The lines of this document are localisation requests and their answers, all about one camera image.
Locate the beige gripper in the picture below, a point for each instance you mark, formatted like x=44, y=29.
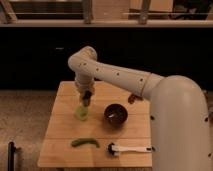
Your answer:
x=86, y=90

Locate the light green cup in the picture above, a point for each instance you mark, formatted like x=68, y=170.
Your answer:
x=81, y=112

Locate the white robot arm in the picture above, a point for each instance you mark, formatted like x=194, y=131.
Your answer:
x=179, y=117

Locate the dark brown bowl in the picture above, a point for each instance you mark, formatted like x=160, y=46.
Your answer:
x=115, y=114

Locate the small brown object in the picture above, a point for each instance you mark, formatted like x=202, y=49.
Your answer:
x=132, y=98

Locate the white handled brush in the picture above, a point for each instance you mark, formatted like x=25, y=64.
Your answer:
x=116, y=150

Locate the wooden shelf rail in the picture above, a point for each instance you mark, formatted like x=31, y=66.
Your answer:
x=106, y=13

